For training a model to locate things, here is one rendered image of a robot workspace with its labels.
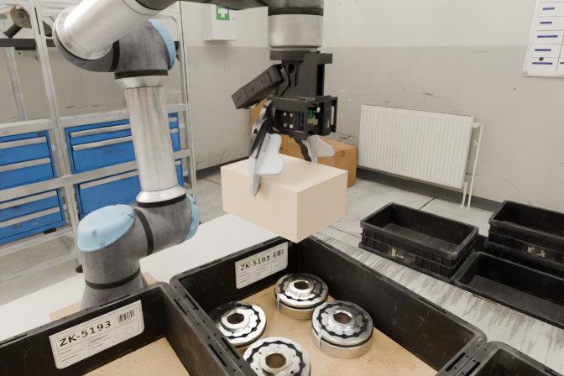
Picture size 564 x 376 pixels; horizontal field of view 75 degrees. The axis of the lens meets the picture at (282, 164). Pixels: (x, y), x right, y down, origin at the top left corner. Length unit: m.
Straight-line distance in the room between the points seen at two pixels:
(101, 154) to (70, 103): 0.89
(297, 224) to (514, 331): 0.66
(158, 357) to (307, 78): 0.49
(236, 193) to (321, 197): 0.14
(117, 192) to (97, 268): 1.70
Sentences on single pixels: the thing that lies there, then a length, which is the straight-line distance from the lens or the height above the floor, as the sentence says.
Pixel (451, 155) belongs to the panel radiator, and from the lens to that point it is 3.40.
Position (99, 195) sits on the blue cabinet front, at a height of 0.44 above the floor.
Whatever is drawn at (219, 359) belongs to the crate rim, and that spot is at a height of 0.92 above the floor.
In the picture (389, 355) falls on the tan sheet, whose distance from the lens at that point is 0.69.
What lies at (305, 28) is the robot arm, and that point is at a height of 1.32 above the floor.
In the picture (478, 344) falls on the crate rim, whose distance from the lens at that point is 0.59.
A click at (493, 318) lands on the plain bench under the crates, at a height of 0.70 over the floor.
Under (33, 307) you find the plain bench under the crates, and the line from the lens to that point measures 1.13.
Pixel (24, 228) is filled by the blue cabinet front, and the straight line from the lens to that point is 2.46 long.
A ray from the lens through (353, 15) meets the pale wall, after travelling 3.88.
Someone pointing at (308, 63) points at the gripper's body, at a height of 1.28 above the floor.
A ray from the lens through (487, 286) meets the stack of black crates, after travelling 1.78.
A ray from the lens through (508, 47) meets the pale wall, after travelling 3.34.
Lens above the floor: 1.30
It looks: 18 degrees down
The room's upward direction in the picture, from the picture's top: straight up
